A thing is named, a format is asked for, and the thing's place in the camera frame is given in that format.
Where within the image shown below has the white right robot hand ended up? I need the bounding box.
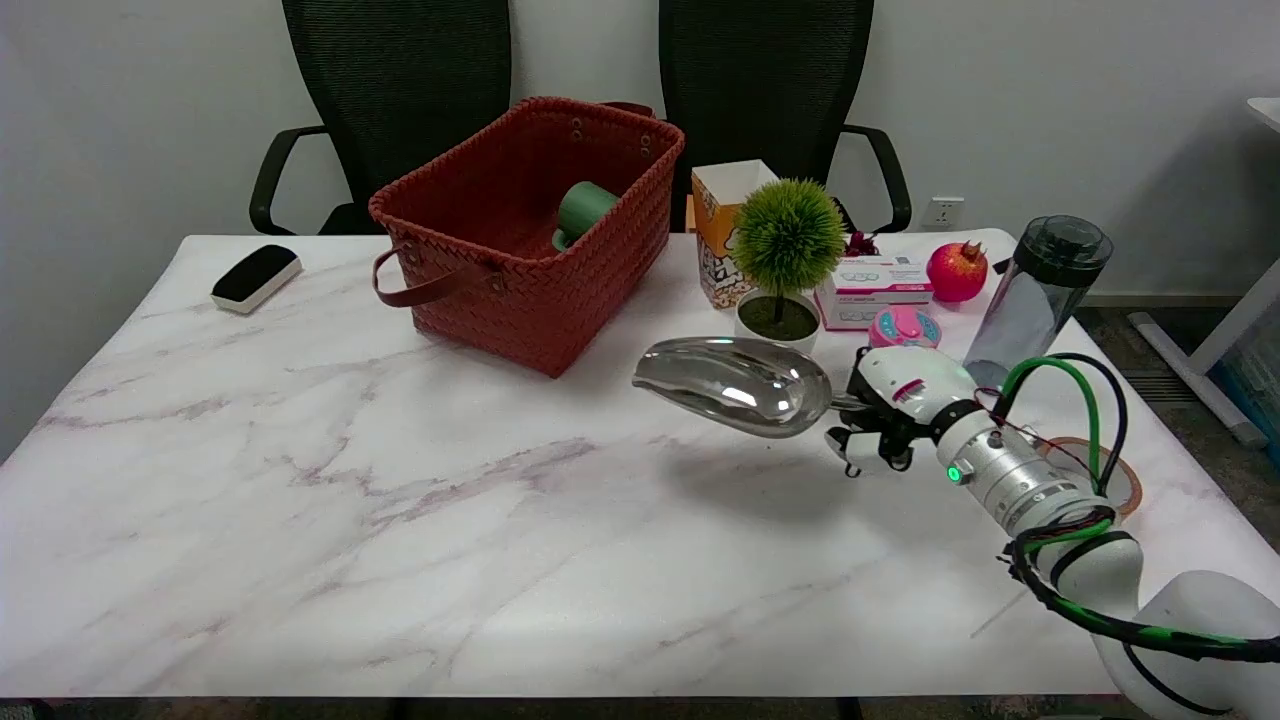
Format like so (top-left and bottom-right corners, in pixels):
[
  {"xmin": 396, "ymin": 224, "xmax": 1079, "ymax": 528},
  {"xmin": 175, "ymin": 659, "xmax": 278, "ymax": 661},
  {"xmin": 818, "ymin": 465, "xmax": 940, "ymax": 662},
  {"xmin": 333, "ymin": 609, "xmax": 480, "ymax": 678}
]
[{"xmin": 825, "ymin": 345, "xmax": 987, "ymax": 479}]

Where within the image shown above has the brown tape roll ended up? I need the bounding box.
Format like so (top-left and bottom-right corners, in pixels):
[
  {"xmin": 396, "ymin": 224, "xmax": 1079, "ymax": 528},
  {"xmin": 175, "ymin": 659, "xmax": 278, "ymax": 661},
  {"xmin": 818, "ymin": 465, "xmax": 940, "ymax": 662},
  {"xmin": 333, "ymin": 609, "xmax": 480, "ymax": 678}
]
[{"xmin": 1040, "ymin": 436, "xmax": 1143, "ymax": 517}]

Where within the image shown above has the stainless steel scoop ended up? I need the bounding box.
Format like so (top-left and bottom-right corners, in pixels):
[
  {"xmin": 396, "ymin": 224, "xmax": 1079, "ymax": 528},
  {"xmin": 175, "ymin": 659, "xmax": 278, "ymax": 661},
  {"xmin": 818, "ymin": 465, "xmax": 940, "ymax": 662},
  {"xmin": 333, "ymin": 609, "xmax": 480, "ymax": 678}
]
[{"xmin": 632, "ymin": 337, "xmax": 863, "ymax": 440}]

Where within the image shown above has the green ball plant in pot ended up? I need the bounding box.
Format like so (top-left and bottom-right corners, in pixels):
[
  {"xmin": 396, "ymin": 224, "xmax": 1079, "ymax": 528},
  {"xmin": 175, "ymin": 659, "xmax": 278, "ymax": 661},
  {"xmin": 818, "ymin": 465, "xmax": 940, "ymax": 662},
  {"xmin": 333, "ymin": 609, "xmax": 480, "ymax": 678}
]
[{"xmin": 731, "ymin": 178, "xmax": 849, "ymax": 353}]

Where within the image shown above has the popcorn paper box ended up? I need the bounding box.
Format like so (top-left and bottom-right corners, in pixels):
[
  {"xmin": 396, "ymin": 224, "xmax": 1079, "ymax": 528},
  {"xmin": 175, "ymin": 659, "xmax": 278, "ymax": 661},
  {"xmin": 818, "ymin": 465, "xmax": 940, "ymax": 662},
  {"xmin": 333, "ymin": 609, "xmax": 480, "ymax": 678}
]
[{"xmin": 691, "ymin": 159, "xmax": 781, "ymax": 310}]

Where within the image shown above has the green cup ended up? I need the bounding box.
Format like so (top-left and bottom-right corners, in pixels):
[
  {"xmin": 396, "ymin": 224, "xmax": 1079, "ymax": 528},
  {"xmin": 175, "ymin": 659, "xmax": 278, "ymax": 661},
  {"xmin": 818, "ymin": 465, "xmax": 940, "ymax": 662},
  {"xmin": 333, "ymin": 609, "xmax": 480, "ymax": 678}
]
[{"xmin": 552, "ymin": 181, "xmax": 621, "ymax": 252}]

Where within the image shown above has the clear bottle with dark lid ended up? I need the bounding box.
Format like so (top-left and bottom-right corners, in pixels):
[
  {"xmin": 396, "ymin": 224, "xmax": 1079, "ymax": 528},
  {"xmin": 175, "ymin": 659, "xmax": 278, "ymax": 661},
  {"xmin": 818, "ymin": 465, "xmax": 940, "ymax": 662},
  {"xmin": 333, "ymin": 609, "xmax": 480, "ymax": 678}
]
[{"xmin": 963, "ymin": 214, "xmax": 1114, "ymax": 391}]

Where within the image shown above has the thin black cable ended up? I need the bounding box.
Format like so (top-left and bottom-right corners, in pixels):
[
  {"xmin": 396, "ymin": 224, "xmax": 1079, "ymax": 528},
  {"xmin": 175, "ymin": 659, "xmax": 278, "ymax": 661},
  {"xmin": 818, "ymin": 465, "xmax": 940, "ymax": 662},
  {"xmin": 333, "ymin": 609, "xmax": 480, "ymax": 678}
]
[{"xmin": 1048, "ymin": 352, "xmax": 1130, "ymax": 497}]

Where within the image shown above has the black mesh office chair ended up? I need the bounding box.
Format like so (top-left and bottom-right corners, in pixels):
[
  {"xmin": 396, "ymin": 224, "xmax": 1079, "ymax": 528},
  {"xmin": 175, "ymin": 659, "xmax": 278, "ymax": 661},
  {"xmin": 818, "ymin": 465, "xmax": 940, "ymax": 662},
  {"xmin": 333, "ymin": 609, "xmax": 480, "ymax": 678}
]
[
  {"xmin": 249, "ymin": 0, "xmax": 513, "ymax": 237},
  {"xmin": 658, "ymin": 0, "xmax": 913, "ymax": 235}
]

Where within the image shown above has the pink teal round container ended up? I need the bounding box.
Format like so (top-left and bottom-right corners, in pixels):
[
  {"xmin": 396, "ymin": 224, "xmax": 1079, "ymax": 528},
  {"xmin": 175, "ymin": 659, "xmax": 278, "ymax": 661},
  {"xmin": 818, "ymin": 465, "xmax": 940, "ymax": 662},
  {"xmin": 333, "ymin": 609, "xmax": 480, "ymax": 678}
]
[{"xmin": 868, "ymin": 306, "xmax": 942, "ymax": 351}]

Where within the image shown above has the black white board eraser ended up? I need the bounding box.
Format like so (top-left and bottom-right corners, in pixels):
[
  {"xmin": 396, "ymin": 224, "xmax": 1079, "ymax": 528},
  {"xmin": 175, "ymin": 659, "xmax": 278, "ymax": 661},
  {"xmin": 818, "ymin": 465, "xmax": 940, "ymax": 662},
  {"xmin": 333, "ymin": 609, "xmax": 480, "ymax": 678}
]
[{"xmin": 210, "ymin": 244, "xmax": 303, "ymax": 315}]

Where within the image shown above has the red woven basket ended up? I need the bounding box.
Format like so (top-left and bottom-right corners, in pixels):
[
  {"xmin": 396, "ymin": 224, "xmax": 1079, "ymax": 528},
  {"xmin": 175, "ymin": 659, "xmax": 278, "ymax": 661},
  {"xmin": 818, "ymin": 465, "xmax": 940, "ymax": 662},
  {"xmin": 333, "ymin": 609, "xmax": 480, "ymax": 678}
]
[{"xmin": 368, "ymin": 96, "xmax": 687, "ymax": 380}]

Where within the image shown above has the white desk frame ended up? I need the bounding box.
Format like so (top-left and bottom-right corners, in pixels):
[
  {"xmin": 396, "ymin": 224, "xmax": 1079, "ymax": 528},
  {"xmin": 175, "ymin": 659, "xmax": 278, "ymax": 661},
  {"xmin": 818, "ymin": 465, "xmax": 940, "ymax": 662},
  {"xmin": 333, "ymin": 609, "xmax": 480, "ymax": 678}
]
[{"xmin": 1128, "ymin": 96, "xmax": 1280, "ymax": 448}]

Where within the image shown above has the red pomegranate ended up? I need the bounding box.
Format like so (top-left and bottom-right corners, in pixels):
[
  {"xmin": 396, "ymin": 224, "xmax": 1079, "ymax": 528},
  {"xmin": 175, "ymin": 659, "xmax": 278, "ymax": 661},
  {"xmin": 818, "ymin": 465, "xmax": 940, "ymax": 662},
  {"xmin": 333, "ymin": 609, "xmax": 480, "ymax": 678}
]
[{"xmin": 926, "ymin": 240, "xmax": 990, "ymax": 305}]

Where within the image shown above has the white pink carton box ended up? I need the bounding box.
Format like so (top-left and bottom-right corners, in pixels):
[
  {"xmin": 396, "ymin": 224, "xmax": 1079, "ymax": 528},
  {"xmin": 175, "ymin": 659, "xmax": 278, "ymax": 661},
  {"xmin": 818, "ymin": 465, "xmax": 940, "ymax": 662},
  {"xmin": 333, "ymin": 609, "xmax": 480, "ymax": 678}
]
[{"xmin": 814, "ymin": 255, "xmax": 935, "ymax": 332}]

